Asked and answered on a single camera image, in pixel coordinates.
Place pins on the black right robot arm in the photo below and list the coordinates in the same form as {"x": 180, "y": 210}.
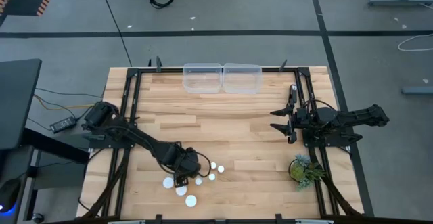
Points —
{"x": 358, "y": 115}

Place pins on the black aluminium table frame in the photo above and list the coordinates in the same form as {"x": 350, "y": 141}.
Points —
{"x": 172, "y": 70}

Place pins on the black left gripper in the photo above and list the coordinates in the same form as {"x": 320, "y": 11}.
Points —
{"x": 186, "y": 161}

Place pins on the artificial succulent plant in pot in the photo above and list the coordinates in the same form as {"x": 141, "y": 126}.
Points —
{"x": 302, "y": 171}

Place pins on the black power adapter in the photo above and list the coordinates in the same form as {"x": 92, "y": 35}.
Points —
{"x": 63, "y": 124}

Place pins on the black table clamp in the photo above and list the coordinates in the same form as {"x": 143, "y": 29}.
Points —
{"x": 158, "y": 219}
{"x": 158, "y": 64}
{"x": 278, "y": 218}
{"x": 283, "y": 65}

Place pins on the clear plastic bin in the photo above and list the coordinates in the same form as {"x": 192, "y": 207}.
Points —
{"x": 242, "y": 80}
{"x": 202, "y": 80}

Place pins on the black desk top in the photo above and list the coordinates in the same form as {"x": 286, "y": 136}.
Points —
{"x": 17, "y": 102}

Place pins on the small pale pill bottle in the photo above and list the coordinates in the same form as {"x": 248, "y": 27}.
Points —
{"x": 198, "y": 181}
{"x": 212, "y": 176}

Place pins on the small black oblong device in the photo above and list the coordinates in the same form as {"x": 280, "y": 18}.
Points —
{"x": 293, "y": 93}

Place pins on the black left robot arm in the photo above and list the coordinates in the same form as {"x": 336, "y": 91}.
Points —
{"x": 142, "y": 139}

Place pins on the black caster wheel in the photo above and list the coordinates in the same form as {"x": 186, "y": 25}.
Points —
{"x": 38, "y": 218}

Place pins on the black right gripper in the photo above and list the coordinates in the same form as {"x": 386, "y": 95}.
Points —
{"x": 299, "y": 120}

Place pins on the black desk foot bar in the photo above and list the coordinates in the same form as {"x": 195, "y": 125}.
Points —
{"x": 50, "y": 144}

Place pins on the black computer mouse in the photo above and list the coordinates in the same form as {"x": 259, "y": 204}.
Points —
{"x": 8, "y": 193}

